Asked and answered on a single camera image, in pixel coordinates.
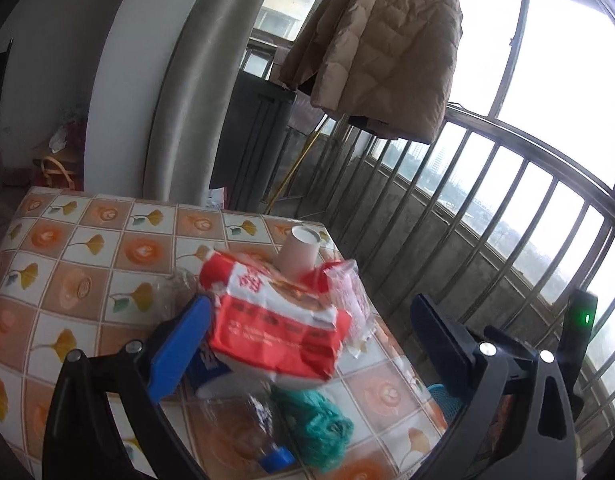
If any clear bottle with blue cap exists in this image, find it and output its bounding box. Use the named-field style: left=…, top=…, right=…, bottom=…
left=200, top=385, right=297, bottom=476

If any pink hanging cloth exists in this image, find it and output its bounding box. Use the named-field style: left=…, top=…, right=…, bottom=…
left=287, top=94, right=331, bottom=136

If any red white snack bag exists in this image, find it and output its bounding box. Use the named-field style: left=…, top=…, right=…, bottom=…
left=200, top=249, right=353, bottom=392

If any white plastic scrap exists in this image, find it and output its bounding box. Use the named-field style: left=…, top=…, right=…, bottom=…
left=204, top=187, right=229, bottom=211

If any teal net cloth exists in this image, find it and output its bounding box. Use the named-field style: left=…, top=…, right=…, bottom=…
left=272, top=385, right=355, bottom=473

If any black cabinet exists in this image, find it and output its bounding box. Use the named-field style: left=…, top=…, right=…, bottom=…
left=210, top=71, right=298, bottom=211

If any blue plastic basket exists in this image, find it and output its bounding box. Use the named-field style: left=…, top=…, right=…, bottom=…
left=426, top=382, right=471, bottom=428

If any metal balcony railing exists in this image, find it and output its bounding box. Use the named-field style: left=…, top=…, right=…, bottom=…
left=242, top=35, right=615, bottom=461

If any tan quilted jacket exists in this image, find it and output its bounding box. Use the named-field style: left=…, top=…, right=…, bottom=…
left=278, top=0, right=463, bottom=145

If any broom with yellow handle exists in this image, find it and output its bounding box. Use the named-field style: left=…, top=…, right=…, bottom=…
left=263, top=119, right=328, bottom=213

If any cardboard tube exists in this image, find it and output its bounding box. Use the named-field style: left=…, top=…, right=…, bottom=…
left=277, top=226, right=322, bottom=281

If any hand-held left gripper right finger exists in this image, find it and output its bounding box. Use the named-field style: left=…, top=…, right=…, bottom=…
left=410, top=293, right=583, bottom=480

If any grey curtain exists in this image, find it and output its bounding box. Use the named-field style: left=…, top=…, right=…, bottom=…
left=143, top=0, right=298, bottom=203

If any metal window frame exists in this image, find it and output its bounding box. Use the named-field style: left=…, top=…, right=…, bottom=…
left=450, top=0, right=615, bottom=191

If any blue white box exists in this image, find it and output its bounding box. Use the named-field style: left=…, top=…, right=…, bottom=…
left=187, top=342, right=238, bottom=401

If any orange floral tiled tablecloth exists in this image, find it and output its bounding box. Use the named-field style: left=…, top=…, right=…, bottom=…
left=0, top=186, right=451, bottom=480

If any red clear plastic packet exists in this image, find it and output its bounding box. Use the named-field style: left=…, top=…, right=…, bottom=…
left=321, top=259, right=378, bottom=358

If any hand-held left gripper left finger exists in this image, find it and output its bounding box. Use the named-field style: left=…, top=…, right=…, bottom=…
left=41, top=294, right=214, bottom=480

